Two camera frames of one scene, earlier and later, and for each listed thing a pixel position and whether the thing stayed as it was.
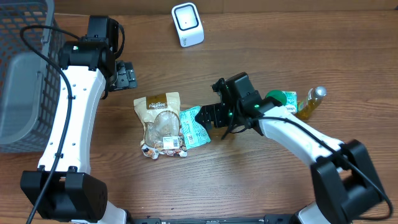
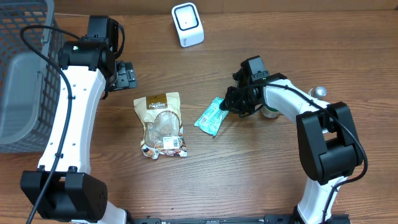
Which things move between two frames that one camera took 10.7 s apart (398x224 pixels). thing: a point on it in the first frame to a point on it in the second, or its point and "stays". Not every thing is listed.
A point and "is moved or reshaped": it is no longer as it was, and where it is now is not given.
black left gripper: [127, 79] stays
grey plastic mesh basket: [30, 82] stays
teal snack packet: [194, 132] is moved or reshaped
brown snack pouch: [160, 116] stays
